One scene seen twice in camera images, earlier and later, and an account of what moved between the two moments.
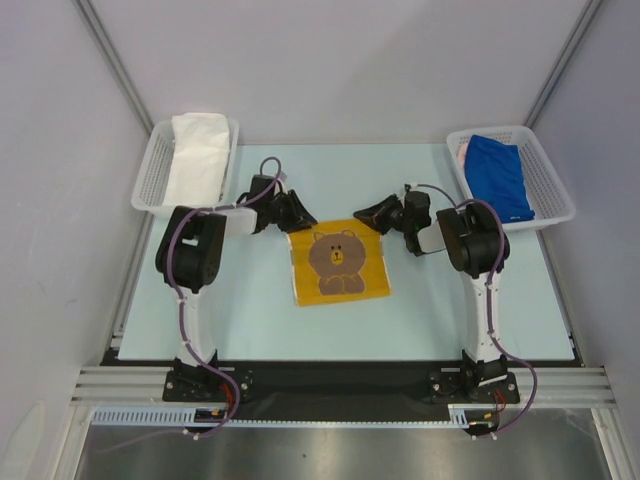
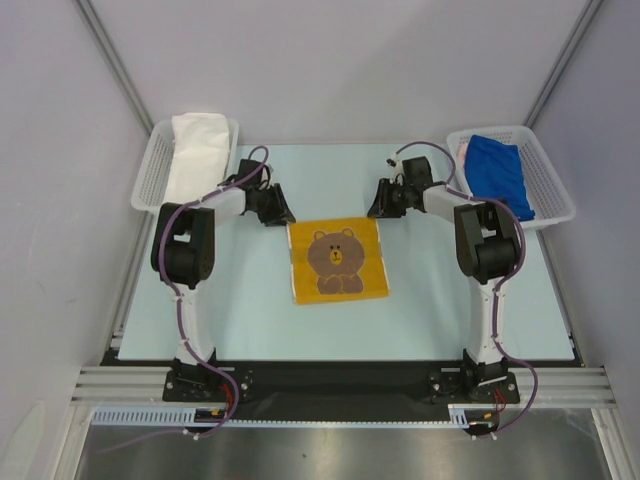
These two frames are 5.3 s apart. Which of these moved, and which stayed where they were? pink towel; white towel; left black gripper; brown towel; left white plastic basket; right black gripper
Moved: right black gripper; left black gripper
Stayed: brown towel; white towel; left white plastic basket; pink towel
